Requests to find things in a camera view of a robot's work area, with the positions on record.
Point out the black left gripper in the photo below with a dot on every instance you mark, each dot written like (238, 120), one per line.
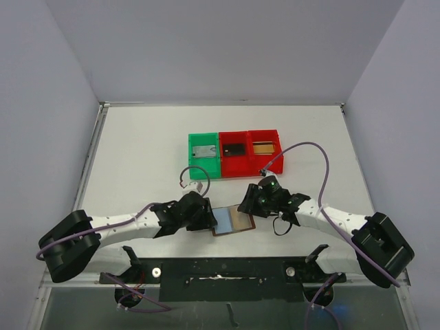
(206, 220)

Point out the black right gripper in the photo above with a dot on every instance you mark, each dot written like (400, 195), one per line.
(250, 199)

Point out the brown leather card holder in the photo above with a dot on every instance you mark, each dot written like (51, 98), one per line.
(231, 221)

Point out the gold card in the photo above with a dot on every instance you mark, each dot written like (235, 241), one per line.
(263, 147)
(240, 221)

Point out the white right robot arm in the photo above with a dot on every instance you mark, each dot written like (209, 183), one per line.
(380, 253)

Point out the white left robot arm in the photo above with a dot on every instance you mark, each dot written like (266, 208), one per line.
(70, 245)

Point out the gold card in red bin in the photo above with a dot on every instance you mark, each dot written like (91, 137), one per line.
(263, 147)

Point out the black card in red bin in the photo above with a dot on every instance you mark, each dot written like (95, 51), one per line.
(231, 150)

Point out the silver card in green bin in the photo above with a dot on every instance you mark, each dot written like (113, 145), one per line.
(205, 151)

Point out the red plastic bin right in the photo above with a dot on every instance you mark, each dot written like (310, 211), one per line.
(258, 162)

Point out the red plastic bin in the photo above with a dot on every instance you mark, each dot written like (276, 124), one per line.
(237, 166)
(258, 162)

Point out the red plastic bin middle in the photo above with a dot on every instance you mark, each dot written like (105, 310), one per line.
(237, 166)

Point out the green plastic bin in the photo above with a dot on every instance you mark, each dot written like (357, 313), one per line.
(211, 165)

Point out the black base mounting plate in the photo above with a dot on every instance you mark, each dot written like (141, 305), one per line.
(231, 291)

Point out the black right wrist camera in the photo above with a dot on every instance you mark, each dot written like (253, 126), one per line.
(269, 184)

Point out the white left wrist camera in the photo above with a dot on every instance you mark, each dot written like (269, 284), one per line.
(194, 186)

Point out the aluminium left frame rail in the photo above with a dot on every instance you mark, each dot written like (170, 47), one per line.
(90, 156)

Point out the aluminium frame rail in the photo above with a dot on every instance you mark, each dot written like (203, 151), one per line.
(90, 156)
(151, 271)

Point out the aluminium front frame rail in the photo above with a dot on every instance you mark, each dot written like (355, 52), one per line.
(151, 271)

